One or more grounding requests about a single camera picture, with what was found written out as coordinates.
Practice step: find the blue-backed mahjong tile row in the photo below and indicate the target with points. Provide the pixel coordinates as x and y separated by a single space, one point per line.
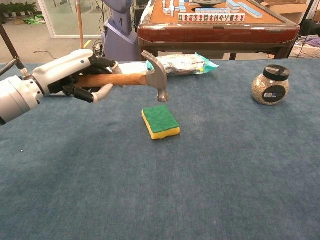
212 10
233 5
251 10

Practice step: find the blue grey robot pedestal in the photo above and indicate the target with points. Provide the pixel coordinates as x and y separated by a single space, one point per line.
120 37

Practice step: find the mahjong tiles showing faces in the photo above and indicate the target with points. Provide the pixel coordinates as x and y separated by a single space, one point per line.
212 17

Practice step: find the black tripod stand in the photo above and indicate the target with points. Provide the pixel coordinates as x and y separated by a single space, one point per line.
307 12

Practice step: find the blue table mat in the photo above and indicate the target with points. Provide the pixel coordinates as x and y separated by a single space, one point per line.
175 187

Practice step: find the white glass door frame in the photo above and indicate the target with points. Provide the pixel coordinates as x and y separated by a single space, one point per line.
47 20

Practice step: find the white folded cloth pouch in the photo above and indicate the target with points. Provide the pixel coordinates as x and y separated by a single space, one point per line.
132 68

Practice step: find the wooden stick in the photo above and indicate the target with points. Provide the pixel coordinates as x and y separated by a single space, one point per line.
80 25

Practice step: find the white plastic basket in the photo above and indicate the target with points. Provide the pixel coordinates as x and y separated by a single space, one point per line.
305 51

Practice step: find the glass jar black lid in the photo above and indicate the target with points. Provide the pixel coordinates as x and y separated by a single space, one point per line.
270 87

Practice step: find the teal plastic snack package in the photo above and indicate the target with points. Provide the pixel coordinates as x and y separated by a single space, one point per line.
185 66

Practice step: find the brown mahjong table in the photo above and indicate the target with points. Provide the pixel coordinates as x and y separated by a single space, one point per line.
212 35

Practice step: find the green yellow scouring sponge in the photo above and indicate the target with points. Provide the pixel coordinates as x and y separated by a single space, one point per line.
160 118

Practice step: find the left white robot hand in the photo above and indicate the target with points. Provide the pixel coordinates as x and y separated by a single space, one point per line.
60 67

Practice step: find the potted green plants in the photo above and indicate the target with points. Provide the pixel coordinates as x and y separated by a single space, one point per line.
17 8

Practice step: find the black metal stand leg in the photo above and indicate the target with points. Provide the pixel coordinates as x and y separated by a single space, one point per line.
10 45

